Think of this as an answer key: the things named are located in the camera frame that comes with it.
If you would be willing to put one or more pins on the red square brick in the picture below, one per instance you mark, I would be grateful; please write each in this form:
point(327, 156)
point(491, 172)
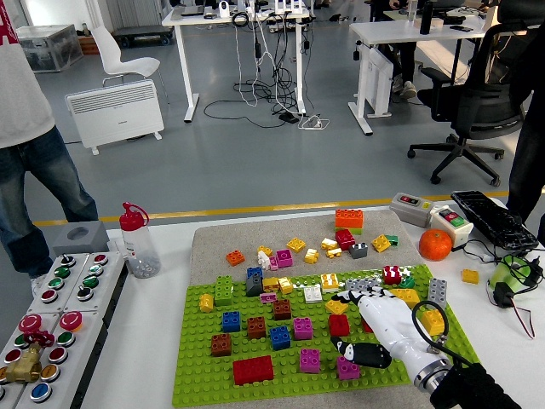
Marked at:
point(338, 326)

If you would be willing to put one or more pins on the grey switch box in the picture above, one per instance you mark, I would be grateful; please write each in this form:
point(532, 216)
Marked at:
point(409, 213)

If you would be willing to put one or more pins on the long red brick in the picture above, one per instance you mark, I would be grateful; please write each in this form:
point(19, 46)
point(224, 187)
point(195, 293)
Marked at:
point(254, 370)

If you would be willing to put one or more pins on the white red-green switch box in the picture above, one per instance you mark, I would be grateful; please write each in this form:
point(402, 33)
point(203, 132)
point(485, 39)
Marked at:
point(443, 230)

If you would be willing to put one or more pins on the grey-brown mat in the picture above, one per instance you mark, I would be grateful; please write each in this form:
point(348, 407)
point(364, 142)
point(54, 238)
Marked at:
point(255, 232)

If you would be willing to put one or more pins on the small orange brick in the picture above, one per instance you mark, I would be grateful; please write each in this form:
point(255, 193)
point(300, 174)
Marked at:
point(235, 258)

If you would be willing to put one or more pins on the dark laptop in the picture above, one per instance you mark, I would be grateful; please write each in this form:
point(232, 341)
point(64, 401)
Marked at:
point(193, 12)

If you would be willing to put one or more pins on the black phone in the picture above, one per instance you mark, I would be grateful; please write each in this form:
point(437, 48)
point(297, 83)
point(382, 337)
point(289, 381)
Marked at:
point(462, 29)

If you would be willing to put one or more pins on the person in dark trousers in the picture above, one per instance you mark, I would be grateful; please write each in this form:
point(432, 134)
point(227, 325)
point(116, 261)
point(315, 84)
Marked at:
point(530, 170)

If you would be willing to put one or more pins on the black keyboard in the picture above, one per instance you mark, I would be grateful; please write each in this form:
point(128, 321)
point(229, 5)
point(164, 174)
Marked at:
point(489, 217)

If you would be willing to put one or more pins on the white emergency-stop button box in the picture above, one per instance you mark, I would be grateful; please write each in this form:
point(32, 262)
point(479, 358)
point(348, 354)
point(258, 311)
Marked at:
point(76, 353)
point(15, 389)

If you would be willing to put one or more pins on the yellow flat plate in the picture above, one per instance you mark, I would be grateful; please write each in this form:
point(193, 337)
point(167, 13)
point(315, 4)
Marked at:
point(334, 307)

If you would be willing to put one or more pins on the black power adapter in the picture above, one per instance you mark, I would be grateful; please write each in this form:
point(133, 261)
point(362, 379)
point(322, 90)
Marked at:
point(504, 295)

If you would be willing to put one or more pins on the black hanging adapter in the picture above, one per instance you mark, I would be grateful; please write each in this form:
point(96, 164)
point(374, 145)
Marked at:
point(257, 50)

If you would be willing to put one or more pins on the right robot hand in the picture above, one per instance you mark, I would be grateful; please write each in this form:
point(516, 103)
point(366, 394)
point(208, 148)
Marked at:
point(387, 319)

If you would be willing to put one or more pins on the black bottle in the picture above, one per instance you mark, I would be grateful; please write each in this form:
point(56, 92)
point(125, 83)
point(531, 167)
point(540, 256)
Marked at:
point(426, 19)

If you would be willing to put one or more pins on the grey block round hole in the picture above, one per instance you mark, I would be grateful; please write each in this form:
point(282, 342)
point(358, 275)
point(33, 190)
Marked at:
point(91, 243)

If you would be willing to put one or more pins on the clear bottle red cap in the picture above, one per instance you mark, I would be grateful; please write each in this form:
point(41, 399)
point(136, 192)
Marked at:
point(138, 251)

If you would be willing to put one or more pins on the large yellow square brick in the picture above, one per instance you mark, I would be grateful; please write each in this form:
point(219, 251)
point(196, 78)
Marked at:
point(432, 321)

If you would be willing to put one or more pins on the orange fruit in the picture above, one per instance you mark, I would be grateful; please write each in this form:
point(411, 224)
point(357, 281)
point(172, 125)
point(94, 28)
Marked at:
point(435, 246)

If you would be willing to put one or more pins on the red white striped brick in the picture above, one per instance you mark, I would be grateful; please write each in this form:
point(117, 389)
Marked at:
point(391, 276)

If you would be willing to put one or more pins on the dark grey slope brick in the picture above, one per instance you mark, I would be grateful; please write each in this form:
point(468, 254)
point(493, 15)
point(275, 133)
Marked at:
point(254, 286)

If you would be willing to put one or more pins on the white panel heater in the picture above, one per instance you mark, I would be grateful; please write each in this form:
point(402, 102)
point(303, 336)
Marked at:
point(115, 111)

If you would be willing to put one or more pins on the black plug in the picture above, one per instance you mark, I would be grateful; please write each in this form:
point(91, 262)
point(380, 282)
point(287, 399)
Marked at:
point(537, 266)

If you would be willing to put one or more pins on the white panel under desk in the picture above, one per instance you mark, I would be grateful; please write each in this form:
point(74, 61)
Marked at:
point(379, 81)

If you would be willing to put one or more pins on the yellow curved brick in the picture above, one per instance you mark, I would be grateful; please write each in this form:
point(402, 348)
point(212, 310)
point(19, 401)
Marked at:
point(409, 296)

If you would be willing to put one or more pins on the person in jeans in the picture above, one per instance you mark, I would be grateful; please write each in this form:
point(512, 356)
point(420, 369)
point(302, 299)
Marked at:
point(34, 179)

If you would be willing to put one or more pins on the black office chair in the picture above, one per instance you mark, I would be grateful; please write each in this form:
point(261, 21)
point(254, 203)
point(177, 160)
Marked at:
point(485, 115)

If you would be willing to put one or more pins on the white four-button control box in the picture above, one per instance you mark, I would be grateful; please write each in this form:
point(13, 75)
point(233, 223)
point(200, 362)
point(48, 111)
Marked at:
point(104, 272)
point(70, 277)

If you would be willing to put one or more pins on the green studded baseplate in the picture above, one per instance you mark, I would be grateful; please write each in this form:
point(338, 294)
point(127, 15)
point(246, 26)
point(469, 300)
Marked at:
point(204, 383)

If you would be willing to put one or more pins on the brown brick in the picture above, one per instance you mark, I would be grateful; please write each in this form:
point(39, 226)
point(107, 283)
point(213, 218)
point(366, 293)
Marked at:
point(282, 309)
point(222, 345)
point(257, 328)

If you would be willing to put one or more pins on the large orange brick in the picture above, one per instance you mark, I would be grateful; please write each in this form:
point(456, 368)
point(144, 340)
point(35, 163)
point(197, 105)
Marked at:
point(349, 220)

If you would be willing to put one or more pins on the red sloped brick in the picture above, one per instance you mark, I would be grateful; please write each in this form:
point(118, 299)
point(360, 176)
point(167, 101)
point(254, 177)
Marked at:
point(366, 328)

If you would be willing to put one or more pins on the wooden crate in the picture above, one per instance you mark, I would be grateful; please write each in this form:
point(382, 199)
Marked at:
point(89, 46)

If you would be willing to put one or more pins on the blue brick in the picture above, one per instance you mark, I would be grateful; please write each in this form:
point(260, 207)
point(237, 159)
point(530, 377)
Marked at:
point(231, 322)
point(254, 272)
point(281, 338)

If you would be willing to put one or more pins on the small yellow white brick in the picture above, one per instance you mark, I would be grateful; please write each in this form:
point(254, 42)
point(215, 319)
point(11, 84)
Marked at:
point(328, 243)
point(311, 256)

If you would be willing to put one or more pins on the magenta hollow brick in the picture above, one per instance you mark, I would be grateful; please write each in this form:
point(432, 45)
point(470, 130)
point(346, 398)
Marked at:
point(284, 258)

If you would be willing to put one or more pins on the tall grey brick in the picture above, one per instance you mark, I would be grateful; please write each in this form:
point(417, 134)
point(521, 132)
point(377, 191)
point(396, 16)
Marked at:
point(437, 289)

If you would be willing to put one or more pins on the clear storage crate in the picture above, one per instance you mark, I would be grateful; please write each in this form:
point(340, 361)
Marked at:
point(51, 51)

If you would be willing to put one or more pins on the seated person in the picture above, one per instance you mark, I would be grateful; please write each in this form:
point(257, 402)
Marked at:
point(406, 59)

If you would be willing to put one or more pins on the small pink brick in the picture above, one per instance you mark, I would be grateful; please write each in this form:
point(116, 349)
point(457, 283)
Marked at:
point(273, 264)

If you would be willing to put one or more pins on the white camera device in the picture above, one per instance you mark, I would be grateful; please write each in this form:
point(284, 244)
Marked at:
point(224, 9)

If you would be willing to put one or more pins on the dark green brick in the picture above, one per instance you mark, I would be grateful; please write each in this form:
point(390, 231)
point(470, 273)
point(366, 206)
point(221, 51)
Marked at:
point(393, 240)

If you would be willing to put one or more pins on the grey brick white studs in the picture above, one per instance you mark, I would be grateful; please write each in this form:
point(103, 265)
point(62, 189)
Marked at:
point(358, 251)

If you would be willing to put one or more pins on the white flat brick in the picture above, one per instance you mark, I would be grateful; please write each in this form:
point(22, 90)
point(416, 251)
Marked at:
point(313, 294)

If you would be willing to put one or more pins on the tall lime green brick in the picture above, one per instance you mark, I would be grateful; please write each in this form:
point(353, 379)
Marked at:
point(224, 292)

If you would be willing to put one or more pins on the magenta square brick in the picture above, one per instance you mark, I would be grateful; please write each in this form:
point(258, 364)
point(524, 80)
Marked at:
point(310, 361)
point(347, 373)
point(303, 329)

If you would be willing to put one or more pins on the lime green flat brick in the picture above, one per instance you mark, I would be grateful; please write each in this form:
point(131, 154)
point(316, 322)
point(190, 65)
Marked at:
point(355, 231)

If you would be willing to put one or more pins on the white plastic chair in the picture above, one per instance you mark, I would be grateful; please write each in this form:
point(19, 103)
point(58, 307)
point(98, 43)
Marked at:
point(127, 64)

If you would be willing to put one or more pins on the black wheeled dolly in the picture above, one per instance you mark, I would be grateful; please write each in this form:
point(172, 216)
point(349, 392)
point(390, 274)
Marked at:
point(142, 34)

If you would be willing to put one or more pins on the small dark green piece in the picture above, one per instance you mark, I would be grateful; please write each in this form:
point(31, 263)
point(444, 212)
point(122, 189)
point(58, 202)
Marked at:
point(407, 282)

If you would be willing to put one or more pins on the long grey brick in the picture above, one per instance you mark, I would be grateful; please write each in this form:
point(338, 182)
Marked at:
point(362, 284)

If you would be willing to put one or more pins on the black power brick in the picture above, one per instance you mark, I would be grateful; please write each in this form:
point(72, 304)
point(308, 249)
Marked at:
point(289, 119)

